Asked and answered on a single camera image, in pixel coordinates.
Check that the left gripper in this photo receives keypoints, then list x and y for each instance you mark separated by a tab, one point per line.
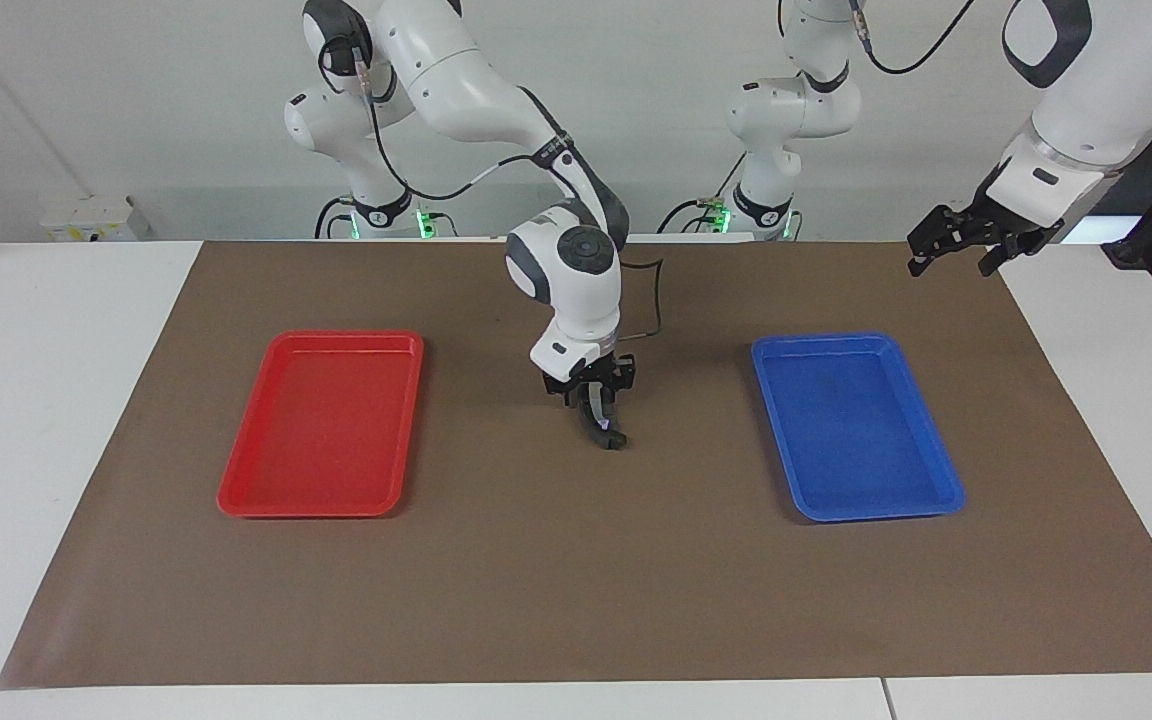
1046	190

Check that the white wall socket box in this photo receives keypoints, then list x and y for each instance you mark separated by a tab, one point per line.
96	218

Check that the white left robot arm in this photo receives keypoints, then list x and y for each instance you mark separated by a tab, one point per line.
1086	80

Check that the blue plastic tray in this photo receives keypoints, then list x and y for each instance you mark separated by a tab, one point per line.
856	440

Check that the dark grey brake pad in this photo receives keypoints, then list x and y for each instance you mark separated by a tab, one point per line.
921	255

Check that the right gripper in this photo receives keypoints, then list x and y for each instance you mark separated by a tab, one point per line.
571	358

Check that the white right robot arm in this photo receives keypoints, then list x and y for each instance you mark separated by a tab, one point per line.
456	80

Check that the brown table mat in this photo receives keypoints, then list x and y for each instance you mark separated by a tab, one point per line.
576	580

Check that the red plastic tray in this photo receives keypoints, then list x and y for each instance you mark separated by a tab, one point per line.
326	440

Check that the curved brake shoe with metal rib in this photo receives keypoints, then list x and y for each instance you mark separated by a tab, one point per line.
604	428

